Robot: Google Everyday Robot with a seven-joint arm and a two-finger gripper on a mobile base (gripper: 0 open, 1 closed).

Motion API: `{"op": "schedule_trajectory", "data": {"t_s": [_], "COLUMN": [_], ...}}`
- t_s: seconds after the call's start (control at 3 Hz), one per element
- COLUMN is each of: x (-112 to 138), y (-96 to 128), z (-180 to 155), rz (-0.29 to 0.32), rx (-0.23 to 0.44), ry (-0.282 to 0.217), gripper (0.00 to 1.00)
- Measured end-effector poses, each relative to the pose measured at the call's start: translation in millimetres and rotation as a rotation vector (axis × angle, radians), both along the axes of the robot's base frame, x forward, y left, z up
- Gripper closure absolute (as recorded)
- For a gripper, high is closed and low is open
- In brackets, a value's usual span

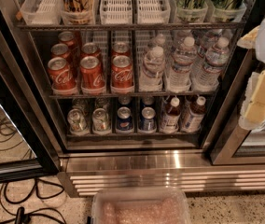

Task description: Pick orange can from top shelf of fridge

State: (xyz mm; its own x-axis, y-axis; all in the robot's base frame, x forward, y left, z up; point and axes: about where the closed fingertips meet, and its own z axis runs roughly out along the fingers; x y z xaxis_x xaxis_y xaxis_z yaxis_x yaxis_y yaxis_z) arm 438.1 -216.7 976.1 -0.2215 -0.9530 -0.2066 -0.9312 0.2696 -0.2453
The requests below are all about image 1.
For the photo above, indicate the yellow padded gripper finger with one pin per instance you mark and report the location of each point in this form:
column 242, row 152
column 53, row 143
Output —
column 248, row 41
column 252, row 114

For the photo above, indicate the green bamboo can right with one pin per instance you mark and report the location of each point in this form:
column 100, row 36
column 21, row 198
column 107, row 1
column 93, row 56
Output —
column 225, row 10

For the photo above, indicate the green bamboo can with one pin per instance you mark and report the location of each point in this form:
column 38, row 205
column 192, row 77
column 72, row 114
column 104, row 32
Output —
column 225, row 10
column 190, row 10

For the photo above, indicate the green bamboo can left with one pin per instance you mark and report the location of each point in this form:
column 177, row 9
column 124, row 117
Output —
column 190, row 10

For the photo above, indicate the front right pepsi can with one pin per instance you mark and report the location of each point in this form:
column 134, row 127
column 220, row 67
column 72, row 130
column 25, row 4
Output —
column 148, row 120

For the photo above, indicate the pepsi can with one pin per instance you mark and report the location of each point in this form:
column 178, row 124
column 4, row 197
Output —
column 124, row 120
column 148, row 120

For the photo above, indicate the coca-cola can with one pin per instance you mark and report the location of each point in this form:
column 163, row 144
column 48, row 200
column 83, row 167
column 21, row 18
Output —
column 71, row 39
column 91, row 49
column 121, row 74
column 62, row 50
column 121, row 48
column 92, row 73
column 61, row 74

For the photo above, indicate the front right coca-cola can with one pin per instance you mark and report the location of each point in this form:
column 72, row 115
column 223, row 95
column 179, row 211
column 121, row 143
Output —
column 121, row 74

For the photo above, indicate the front left pepsi can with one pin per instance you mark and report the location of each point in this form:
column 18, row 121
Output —
column 124, row 120

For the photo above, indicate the front middle coca-cola can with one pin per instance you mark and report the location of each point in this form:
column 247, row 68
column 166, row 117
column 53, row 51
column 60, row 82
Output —
column 92, row 73

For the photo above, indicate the front right silver-green can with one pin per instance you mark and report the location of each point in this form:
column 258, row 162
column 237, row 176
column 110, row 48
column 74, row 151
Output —
column 101, row 122

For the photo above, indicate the silver-green can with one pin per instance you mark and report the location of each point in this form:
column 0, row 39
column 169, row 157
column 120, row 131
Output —
column 77, row 122
column 101, row 122

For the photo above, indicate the orange bamboo print can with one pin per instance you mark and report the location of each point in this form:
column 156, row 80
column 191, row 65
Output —
column 77, row 12

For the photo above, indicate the rear left coca-cola can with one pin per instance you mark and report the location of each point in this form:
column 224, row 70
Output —
column 71, row 39

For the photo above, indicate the front left silver-green can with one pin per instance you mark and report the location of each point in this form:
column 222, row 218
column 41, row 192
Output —
column 77, row 122

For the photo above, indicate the front left coca-cola can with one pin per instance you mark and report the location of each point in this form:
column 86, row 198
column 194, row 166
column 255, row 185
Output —
column 61, row 74

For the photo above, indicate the stainless fridge base grille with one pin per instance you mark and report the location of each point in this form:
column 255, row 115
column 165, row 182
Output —
column 85, row 174

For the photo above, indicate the white empty shelf tray left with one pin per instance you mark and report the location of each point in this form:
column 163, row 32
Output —
column 42, row 12

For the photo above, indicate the open glass fridge door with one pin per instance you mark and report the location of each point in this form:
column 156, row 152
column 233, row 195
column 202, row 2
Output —
column 23, row 143

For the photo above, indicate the front right water bottle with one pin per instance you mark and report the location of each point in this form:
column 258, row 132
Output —
column 207, row 73

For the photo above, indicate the water bottle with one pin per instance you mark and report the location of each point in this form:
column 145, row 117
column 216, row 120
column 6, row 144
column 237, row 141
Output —
column 152, row 69
column 182, row 59
column 207, row 73

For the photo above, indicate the right brown tea bottle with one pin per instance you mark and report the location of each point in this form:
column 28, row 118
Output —
column 194, row 115

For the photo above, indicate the brown tea bottle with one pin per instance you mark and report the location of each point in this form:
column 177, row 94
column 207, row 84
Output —
column 194, row 115
column 170, row 116

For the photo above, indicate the front middle water bottle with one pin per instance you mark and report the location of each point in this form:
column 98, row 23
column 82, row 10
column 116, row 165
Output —
column 182, row 59

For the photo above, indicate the left brown tea bottle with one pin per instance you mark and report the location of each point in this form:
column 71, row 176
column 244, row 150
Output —
column 170, row 116

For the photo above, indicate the white empty tray right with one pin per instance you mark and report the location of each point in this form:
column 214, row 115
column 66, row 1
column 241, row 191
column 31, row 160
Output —
column 152, row 11

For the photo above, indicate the front left water bottle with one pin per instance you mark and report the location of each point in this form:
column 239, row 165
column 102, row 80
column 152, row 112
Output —
column 152, row 69

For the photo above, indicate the white empty tray middle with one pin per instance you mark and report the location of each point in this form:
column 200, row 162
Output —
column 116, row 11

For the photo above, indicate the clear plastic bin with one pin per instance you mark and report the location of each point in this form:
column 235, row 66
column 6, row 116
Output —
column 145, row 205

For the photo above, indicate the right fridge door frame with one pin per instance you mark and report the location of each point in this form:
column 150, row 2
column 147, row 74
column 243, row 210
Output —
column 230, row 142

